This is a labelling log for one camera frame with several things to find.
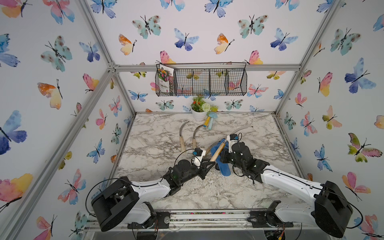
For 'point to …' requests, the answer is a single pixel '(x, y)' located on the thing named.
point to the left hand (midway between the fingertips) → (214, 162)
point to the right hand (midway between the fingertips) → (219, 149)
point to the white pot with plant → (199, 108)
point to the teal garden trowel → (212, 115)
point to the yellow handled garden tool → (206, 122)
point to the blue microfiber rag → (223, 166)
